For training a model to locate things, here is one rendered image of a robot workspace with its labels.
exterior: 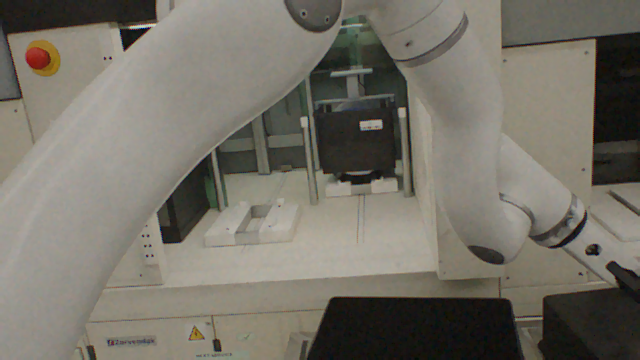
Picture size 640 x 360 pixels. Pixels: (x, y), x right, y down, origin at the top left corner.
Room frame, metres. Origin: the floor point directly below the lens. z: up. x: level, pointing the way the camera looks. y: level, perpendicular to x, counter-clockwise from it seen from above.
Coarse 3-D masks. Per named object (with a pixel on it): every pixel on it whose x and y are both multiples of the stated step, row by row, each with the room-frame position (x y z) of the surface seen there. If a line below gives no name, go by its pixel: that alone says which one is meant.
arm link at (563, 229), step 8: (576, 200) 0.66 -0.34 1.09; (576, 208) 0.65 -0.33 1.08; (584, 208) 0.66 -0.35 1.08; (568, 216) 0.64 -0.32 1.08; (576, 216) 0.64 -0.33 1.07; (560, 224) 0.64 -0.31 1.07; (568, 224) 0.64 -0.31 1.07; (576, 224) 0.64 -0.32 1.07; (552, 232) 0.65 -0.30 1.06; (560, 232) 0.64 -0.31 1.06; (568, 232) 0.65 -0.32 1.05; (536, 240) 0.66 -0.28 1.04; (544, 240) 0.65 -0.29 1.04; (552, 240) 0.65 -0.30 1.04; (560, 240) 0.64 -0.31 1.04
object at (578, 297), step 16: (608, 288) 0.82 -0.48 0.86; (544, 304) 0.80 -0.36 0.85; (560, 304) 0.79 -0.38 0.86; (576, 304) 0.78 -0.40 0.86; (592, 304) 0.77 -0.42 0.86; (608, 304) 0.77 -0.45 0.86; (624, 304) 0.76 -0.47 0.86; (544, 320) 0.80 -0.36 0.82; (560, 320) 0.75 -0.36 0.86; (576, 320) 0.73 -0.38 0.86; (592, 320) 0.73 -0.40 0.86; (608, 320) 0.72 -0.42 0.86; (624, 320) 0.72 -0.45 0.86; (544, 336) 0.80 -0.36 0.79; (560, 336) 0.74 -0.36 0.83; (576, 336) 0.70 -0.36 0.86; (592, 336) 0.69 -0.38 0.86; (608, 336) 0.68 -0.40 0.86; (624, 336) 0.68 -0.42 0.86; (544, 352) 0.80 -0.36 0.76; (560, 352) 0.74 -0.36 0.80; (576, 352) 0.69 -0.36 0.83; (592, 352) 0.65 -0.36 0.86; (608, 352) 0.65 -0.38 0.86; (624, 352) 0.64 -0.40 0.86
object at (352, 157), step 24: (336, 72) 1.61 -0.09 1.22; (360, 72) 1.53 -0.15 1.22; (384, 96) 1.56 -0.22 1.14; (336, 120) 1.48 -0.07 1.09; (360, 120) 1.48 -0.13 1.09; (384, 120) 1.47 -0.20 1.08; (336, 144) 1.49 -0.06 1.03; (360, 144) 1.48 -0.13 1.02; (384, 144) 1.47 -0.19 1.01; (336, 168) 1.49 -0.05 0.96; (360, 168) 1.48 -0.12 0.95; (384, 168) 1.47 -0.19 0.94
